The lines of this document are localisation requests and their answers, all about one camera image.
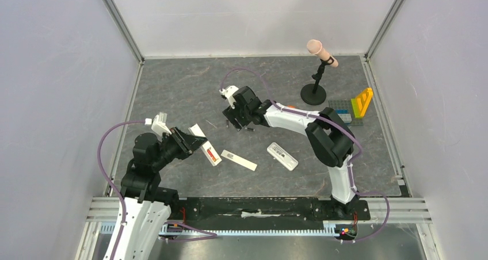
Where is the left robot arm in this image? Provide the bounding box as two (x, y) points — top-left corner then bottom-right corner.
(105, 127), (207, 259)

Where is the green lego brick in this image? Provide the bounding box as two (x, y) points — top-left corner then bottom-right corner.
(351, 98), (364, 118)

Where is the yellow lego piece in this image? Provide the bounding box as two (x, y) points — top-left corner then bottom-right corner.
(355, 87), (373, 118)

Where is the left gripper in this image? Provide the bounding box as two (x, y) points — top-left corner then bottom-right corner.
(152, 125), (207, 170)

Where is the pink microphone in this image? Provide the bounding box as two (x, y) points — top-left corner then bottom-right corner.
(307, 39), (338, 67)

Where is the grey lego baseplate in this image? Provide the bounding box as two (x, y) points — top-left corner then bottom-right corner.
(328, 100), (364, 127)

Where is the white cable duct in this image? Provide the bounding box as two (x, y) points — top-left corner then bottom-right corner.
(99, 222), (338, 237)

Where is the black microphone stand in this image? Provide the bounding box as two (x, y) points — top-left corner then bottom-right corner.
(300, 60), (329, 106)

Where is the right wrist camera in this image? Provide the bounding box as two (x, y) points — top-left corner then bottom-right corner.
(219, 85), (239, 109)

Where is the blue lego brick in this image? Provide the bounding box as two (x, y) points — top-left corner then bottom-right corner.
(336, 109), (352, 124)

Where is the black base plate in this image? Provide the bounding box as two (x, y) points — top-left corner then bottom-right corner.
(169, 197), (371, 231)

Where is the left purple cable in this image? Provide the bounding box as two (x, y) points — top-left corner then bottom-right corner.
(97, 120), (153, 260)

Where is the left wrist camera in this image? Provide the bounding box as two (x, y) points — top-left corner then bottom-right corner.
(144, 112), (171, 137)

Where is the orange AAA battery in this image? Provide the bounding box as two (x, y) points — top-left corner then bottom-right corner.
(207, 148), (218, 163)

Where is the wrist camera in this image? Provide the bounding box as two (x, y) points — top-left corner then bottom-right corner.
(144, 112), (171, 137)
(219, 85), (239, 109)

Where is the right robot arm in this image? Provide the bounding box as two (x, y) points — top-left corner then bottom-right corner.
(219, 86), (357, 219)

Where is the white remote control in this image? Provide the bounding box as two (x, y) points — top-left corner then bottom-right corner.
(266, 142), (299, 171)
(188, 124), (222, 167)

